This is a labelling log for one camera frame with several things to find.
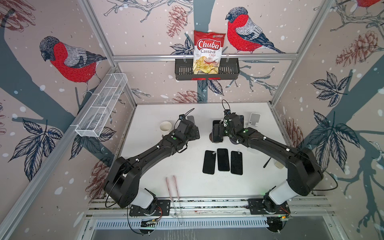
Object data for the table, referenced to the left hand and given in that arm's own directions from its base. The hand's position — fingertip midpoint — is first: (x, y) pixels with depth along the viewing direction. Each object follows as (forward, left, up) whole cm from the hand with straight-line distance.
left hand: (192, 131), depth 85 cm
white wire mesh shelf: (+1, +49, +15) cm, 51 cm away
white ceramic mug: (+8, +18, -6) cm, 21 cm away
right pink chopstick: (-32, +7, -16) cm, 37 cm away
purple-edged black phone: (-3, -14, +4) cm, 15 cm away
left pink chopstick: (-32, +11, -15) cm, 37 cm away
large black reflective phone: (-14, -10, -16) cm, 23 cm away
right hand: (+3, -16, -2) cm, 16 cm away
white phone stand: (+14, -42, -6) cm, 45 cm away
